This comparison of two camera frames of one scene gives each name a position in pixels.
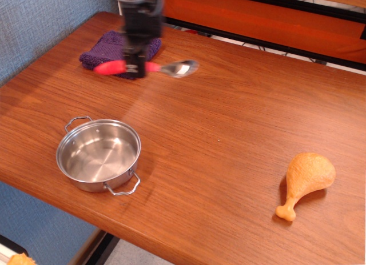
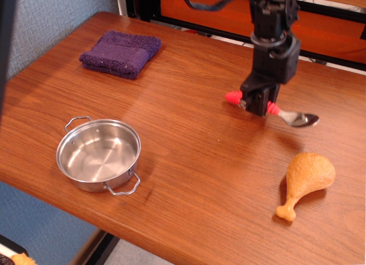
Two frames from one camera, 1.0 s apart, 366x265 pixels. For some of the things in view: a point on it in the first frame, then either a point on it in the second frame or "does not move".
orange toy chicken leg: [306, 172] does not move
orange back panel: [267, 21] does not move
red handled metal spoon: [179, 69] → [298, 119]
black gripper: [142, 13] → [272, 65]
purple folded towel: [110, 47] does not move
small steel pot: [92, 154] does not move
